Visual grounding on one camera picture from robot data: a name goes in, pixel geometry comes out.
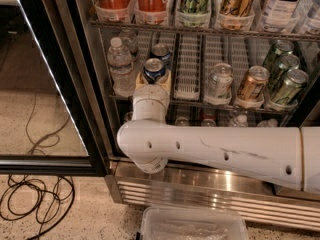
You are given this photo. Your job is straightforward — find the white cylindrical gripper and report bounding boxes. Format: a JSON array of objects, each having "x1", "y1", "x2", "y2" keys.
[{"x1": 132, "y1": 70, "x2": 171, "y2": 122}]

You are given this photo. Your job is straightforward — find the blue pepsi can front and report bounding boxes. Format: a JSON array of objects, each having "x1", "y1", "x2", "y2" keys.
[{"x1": 143, "y1": 58, "x2": 166, "y2": 84}]

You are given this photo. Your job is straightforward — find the blue pepsi can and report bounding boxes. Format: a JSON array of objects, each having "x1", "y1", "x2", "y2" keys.
[
  {"x1": 143, "y1": 58, "x2": 166, "y2": 84},
  {"x1": 150, "y1": 43, "x2": 171, "y2": 68}
]

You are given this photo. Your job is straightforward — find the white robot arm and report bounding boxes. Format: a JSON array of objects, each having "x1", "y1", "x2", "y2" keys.
[{"x1": 117, "y1": 75, "x2": 320, "y2": 194}]

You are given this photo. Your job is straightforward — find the blue pepsi can rear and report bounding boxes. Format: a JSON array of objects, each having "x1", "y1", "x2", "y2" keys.
[{"x1": 150, "y1": 43, "x2": 171, "y2": 68}]

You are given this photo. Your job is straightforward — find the empty white shelf tray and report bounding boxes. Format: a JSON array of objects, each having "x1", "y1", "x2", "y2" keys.
[{"x1": 174, "y1": 34, "x2": 201, "y2": 101}]

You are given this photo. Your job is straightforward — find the silver can bottom left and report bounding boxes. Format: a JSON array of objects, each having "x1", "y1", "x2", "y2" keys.
[{"x1": 124, "y1": 112, "x2": 133, "y2": 122}]

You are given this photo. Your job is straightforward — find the gold can bottom shelf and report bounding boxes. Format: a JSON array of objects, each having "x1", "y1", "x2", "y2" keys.
[{"x1": 175, "y1": 117, "x2": 190, "y2": 127}]

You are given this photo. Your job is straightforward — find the white silver soda can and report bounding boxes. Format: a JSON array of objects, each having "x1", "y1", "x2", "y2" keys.
[{"x1": 207, "y1": 63, "x2": 233, "y2": 99}]

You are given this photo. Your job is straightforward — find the red can bottom front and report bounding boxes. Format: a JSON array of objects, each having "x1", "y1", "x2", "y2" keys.
[{"x1": 201, "y1": 119, "x2": 216, "y2": 127}]

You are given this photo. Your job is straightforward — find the gold soda can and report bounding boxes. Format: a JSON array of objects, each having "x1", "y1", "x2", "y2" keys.
[{"x1": 237, "y1": 66, "x2": 269, "y2": 101}]

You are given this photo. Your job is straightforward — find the steel fridge base grille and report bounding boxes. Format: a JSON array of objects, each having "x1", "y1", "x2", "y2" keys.
[{"x1": 105, "y1": 160, "x2": 320, "y2": 231}]

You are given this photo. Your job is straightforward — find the glass fridge door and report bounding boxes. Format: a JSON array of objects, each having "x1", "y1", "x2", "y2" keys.
[{"x1": 0, "y1": 0, "x2": 109, "y2": 177}]

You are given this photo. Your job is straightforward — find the green can rear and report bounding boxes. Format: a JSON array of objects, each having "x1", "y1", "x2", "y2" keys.
[{"x1": 262, "y1": 40, "x2": 294, "y2": 70}]

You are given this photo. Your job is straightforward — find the green can middle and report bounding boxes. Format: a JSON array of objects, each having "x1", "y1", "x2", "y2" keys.
[{"x1": 268, "y1": 53, "x2": 300, "y2": 91}]

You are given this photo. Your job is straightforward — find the green can front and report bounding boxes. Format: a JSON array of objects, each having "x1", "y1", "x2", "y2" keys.
[{"x1": 271, "y1": 69, "x2": 309, "y2": 105}]

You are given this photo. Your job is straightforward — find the front clear water bottle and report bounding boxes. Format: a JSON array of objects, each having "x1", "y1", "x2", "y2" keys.
[{"x1": 107, "y1": 37, "x2": 137, "y2": 97}]

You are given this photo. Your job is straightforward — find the clear water bottle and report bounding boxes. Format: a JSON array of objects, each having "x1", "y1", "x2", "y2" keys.
[
  {"x1": 107, "y1": 37, "x2": 137, "y2": 97},
  {"x1": 119, "y1": 29, "x2": 139, "y2": 61}
]

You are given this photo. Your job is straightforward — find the rear clear water bottle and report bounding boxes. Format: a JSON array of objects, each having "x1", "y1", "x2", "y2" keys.
[{"x1": 119, "y1": 29, "x2": 139, "y2": 61}]

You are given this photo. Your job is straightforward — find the water bottle bottom right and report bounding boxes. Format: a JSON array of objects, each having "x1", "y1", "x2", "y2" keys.
[{"x1": 258, "y1": 119, "x2": 278, "y2": 127}]

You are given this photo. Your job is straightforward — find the clear plastic bin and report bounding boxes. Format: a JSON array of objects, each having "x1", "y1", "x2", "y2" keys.
[{"x1": 139, "y1": 206, "x2": 249, "y2": 240}]

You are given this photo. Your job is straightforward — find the black cable on floor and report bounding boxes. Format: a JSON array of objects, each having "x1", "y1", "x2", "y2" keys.
[{"x1": 0, "y1": 93, "x2": 76, "y2": 240}]

